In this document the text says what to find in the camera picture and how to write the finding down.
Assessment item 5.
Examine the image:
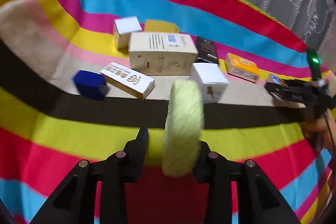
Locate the orange white box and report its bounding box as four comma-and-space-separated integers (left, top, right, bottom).
226, 53, 260, 83

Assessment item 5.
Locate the white square box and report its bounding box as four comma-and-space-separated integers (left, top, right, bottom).
190, 63, 229, 103

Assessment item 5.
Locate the black long box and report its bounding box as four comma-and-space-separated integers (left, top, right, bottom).
195, 36, 219, 65

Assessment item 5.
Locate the green round puff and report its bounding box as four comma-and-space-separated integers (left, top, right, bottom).
162, 80, 204, 177

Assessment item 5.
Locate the dark blue small box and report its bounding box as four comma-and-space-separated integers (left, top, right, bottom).
72, 70, 109, 101

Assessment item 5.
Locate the white gold logo box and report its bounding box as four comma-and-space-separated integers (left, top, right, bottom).
100, 62, 155, 100

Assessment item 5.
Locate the beige long herbal box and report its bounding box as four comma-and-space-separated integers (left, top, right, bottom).
128, 32, 198, 76

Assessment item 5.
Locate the red blue small box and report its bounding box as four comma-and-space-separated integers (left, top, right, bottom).
266, 73, 288, 86

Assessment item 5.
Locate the person right hand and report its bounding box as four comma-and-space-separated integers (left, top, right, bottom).
301, 109, 335, 159

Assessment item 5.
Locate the yellow sponge block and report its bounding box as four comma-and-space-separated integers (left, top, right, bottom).
144, 19, 180, 33

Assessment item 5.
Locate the colourful striped cloth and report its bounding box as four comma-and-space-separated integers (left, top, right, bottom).
1, 0, 331, 223

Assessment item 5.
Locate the small white cube box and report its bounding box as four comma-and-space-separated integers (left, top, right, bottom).
113, 16, 142, 50

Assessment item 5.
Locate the black tracker camera green light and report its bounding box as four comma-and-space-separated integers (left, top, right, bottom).
306, 48, 324, 88

